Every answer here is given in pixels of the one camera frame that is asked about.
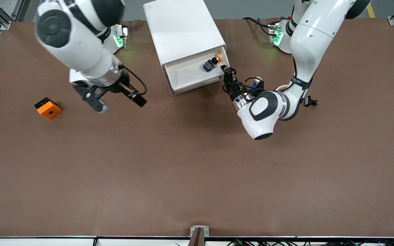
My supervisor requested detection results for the brown table cover sheet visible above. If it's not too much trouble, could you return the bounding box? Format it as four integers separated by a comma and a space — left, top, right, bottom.
0, 19, 394, 238

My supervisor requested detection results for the white drawer cabinet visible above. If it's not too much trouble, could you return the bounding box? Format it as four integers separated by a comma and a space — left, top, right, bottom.
144, 0, 227, 67

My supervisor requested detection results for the black base power cable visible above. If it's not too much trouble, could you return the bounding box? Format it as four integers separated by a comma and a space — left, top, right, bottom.
242, 17, 275, 37

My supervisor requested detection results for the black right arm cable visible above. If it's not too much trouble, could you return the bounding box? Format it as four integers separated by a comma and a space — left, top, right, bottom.
120, 65, 147, 96

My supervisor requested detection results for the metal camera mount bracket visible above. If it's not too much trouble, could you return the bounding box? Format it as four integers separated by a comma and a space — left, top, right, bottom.
188, 225, 210, 246

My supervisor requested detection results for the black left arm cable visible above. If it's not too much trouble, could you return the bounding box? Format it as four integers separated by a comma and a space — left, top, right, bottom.
233, 77, 264, 95

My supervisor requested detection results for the orange and black box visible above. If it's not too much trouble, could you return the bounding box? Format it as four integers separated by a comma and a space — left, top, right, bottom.
34, 97, 62, 120

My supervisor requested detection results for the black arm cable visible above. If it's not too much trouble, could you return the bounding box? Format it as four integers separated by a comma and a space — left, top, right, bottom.
120, 65, 147, 96
233, 77, 264, 95

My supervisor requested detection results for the orange capped push button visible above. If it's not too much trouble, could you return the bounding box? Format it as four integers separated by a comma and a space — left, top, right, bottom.
203, 54, 222, 73

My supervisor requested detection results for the white drawer with button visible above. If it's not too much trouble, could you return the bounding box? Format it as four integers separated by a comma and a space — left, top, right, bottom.
163, 46, 230, 96

